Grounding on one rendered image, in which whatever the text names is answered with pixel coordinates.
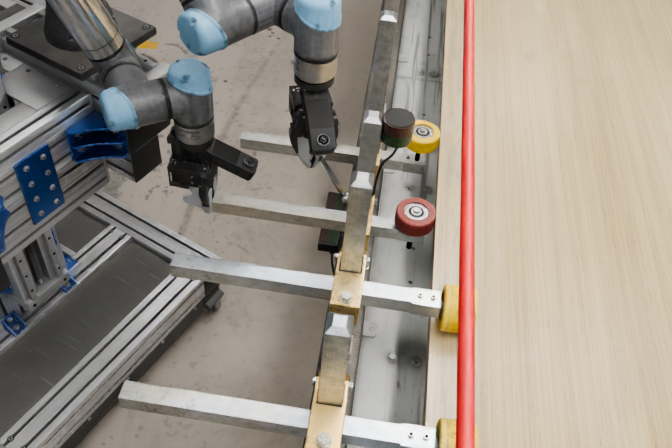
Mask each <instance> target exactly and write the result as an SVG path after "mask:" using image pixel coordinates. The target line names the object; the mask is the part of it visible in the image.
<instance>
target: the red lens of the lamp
mask: <svg viewBox="0 0 672 448"><path fill-rule="evenodd" d="M389 110H391V109H389ZM389 110H387V111H386V112H385V113H384V115H383V121H382V129H383V131H384V132H385V133H386V134H387V135H389V136H392V137H395V138H405V137H408V136H410V135H411V134H412V133H413V131H414V126H415V121H416V119H415V116H414V115H413V113H411V112H410V111H409V112H410V113H411V114H412V115H413V117H414V122H413V124H412V125H410V126H408V127H405V128H398V127H394V126H392V125H390V124H388V123H387V122H386V120H385V114H386V113H387V112H388V111H389Z"/></svg>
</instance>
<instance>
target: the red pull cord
mask: <svg viewBox="0 0 672 448"><path fill-rule="evenodd" d="M456 448H475V41H474V0H464V36H463V89H462V141H461V194H460V246H459V298H458V351H457V403H456Z"/></svg>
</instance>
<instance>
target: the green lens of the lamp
mask: <svg viewBox="0 0 672 448"><path fill-rule="evenodd" d="M412 137H413V133H412V134H411V135H410V136H408V137H406V138H401V139H399V138H393V137H390V136H388V135H387V134H386V133H385V132H384V131H383V129H382V127H381V134H380V138H381V140H382V142H383V143H384V144H386V145H387V146H389V147H392V148H404V147H407V146H408V145H409V144H410V143H411V142H412Z"/></svg>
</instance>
